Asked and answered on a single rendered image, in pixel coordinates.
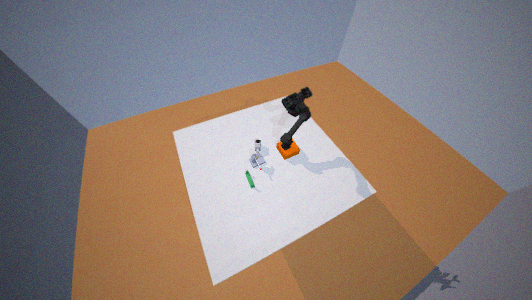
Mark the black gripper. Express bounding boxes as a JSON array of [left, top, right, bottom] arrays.
[[281, 87, 313, 109]]

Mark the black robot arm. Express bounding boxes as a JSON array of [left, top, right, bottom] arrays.
[[280, 98, 311, 151]]

